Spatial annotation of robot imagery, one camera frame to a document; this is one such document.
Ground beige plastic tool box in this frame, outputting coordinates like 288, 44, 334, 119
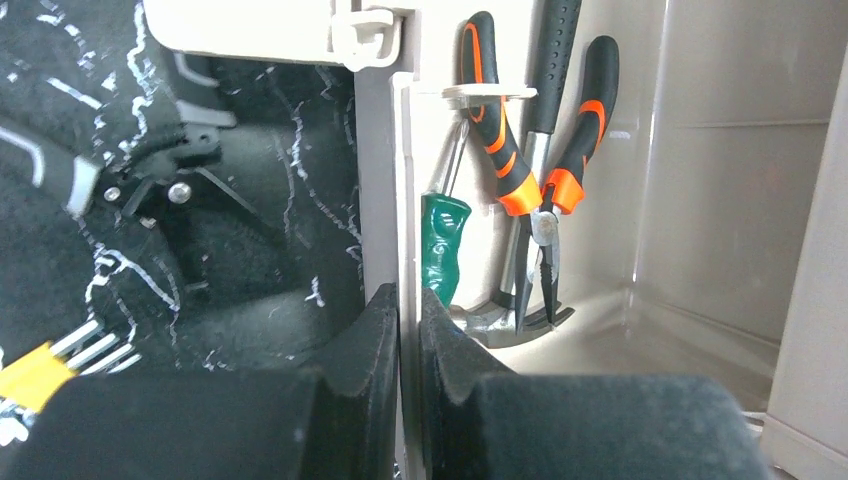
146, 1, 847, 479

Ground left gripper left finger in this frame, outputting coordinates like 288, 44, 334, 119
1, 283, 399, 479

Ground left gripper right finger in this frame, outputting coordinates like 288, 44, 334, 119
419, 290, 772, 479

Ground red needle nose pliers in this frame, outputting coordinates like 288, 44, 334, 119
466, 1, 620, 332

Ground green handle screwdriver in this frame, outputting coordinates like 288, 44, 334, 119
421, 120, 472, 307

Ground orange handle pliers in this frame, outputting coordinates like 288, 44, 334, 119
0, 52, 280, 227

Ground yellow hex key set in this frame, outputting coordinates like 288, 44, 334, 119
1, 319, 142, 416

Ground black marble pattern mat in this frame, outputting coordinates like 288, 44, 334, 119
1, 1, 365, 372

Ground black handle hammer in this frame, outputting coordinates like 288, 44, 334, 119
467, 1, 582, 333

